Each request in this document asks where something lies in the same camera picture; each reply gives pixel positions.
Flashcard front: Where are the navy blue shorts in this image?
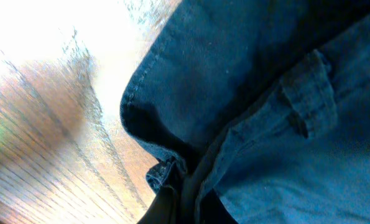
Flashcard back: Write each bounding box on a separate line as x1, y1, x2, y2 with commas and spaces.
120, 0, 370, 223

